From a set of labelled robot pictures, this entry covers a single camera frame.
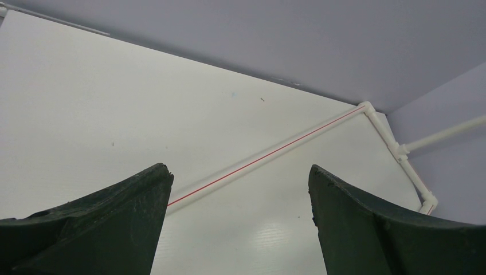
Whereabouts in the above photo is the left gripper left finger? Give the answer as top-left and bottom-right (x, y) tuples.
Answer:
(1, 163), (174, 274)

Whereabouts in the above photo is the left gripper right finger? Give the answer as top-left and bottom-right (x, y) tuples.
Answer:
(308, 165), (485, 274)

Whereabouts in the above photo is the white PVC pipe frame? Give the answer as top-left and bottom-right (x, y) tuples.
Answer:
(166, 101), (485, 215)

